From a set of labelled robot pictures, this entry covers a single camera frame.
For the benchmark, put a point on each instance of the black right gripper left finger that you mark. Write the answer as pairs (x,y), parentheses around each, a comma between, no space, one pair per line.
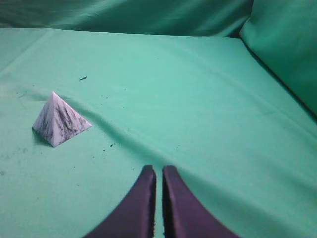
(134,216)

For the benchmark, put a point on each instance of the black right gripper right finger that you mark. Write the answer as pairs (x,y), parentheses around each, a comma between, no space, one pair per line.
(183,214)

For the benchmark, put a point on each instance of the white marbled square pyramid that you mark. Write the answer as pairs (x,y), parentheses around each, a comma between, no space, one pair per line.
(58,122)

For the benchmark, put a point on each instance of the green table cloth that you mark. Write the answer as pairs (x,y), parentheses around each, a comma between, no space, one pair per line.
(241,141)

